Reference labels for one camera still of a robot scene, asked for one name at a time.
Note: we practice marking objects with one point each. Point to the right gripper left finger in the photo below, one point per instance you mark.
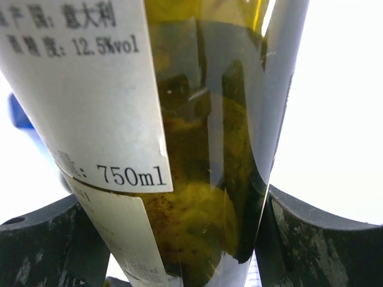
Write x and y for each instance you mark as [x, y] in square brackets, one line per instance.
[56, 245]

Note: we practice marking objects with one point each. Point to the short blue glass bottle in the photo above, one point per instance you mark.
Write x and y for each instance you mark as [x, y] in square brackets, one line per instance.
[21, 122]

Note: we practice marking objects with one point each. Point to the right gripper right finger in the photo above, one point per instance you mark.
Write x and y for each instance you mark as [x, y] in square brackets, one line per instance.
[301, 245]

